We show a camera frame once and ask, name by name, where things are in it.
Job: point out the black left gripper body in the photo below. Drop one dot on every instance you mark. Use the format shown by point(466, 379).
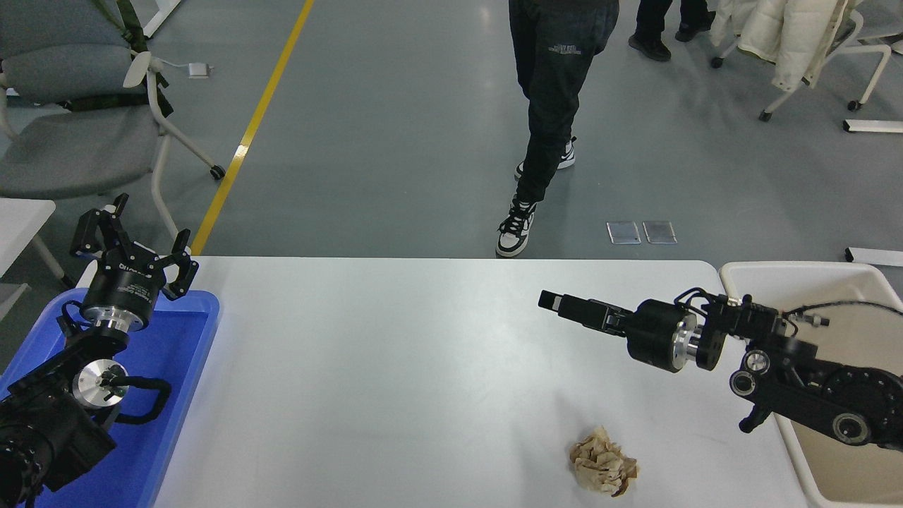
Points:
point(124, 291)

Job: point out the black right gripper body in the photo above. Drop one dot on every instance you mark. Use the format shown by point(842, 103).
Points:
point(649, 335)

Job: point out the tan paper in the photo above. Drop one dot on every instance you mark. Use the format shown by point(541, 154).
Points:
point(600, 466)

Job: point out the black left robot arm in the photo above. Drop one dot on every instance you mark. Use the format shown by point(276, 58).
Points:
point(42, 423)

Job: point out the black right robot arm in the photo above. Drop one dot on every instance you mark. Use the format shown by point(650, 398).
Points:
point(811, 381)

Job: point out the small white side table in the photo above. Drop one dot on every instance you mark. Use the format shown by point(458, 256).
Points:
point(21, 219)

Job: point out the silver floor plate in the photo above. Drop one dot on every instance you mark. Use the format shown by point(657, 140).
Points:
point(623, 232)
point(659, 231)

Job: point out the blue plastic tray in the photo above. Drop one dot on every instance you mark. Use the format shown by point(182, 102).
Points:
point(176, 367)

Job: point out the grey office chair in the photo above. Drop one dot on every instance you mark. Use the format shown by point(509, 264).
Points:
point(70, 148)

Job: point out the white power adapter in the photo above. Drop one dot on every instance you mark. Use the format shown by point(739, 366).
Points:
point(199, 70)

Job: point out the white table leg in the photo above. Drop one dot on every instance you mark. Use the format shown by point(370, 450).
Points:
point(164, 13)

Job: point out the large pale plastic bin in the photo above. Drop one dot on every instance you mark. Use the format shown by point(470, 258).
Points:
point(846, 480)

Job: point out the cream padded coat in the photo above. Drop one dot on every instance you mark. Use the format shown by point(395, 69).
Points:
point(783, 35)

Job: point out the white wheeled chair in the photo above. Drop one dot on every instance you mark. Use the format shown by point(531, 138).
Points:
point(868, 48)

